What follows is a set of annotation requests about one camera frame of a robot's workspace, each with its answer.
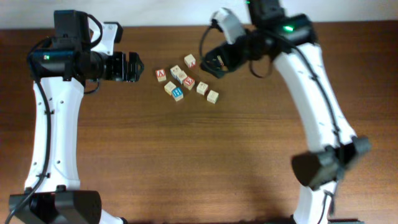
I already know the red Y wooden block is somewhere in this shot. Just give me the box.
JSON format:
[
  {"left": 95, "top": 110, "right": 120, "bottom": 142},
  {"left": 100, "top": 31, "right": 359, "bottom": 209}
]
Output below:
[{"left": 184, "top": 54, "right": 197, "bottom": 68}]

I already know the blue H wooden block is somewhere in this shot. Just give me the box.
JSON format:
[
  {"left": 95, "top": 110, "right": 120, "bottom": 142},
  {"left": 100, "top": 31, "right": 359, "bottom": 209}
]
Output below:
[{"left": 172, "top": 87, "right": 183, "bottom": 101}]

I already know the plain wooden block drawing top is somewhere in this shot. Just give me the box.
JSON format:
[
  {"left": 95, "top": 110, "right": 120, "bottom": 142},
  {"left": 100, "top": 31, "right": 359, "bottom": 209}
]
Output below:
[{"left": 176, "top": 71, "right": 188, "bottom": 84}]

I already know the red A wooden block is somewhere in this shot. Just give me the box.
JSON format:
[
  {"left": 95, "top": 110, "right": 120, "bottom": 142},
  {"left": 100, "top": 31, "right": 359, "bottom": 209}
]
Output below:
[{"left": 155, "top": 69, "right": 167, "bottom": 82}]

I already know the green R wooden block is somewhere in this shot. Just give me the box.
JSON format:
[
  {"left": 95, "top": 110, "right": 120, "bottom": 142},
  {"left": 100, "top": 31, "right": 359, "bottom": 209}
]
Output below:
[{"left": 206, "top": 90, "right": 219, "bottom": 104}]

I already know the red E wooden block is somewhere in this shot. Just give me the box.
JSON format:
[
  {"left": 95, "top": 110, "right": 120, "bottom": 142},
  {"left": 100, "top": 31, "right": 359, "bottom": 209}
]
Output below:
[{"left": 183, "top": 77, "right": 195, "bottom": 90}]

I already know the plain wooden block bird drawing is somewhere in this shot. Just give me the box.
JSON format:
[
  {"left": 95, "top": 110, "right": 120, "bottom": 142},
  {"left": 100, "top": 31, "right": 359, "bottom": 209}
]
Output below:
[{"left": 164, "top": 81, "right": 177, "bottom": 95}]

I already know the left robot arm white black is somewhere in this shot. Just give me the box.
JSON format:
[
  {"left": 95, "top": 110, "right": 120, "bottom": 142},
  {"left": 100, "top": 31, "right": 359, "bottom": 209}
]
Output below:
[{"left": 8, "top": 10, "right": 144, "bottom": 223}]

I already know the plain wooden block with blue side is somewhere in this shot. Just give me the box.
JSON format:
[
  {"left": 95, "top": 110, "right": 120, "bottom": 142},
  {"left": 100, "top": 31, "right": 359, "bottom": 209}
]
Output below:
[{"left": 170, "top": 65, "right": 182, "bottom": 79}]

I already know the wooden block red side drawing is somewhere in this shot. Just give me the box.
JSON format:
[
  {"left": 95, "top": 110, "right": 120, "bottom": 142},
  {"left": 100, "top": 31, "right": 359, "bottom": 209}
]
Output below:
[{"left": 197, "top": 82, "right": 208, "bottom": 95}]

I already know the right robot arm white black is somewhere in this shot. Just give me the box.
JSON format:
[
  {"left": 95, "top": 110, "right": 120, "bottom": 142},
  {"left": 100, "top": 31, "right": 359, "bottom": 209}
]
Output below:
[{"left": 200, "top": 1, "right": 371, "bottom": 223}]

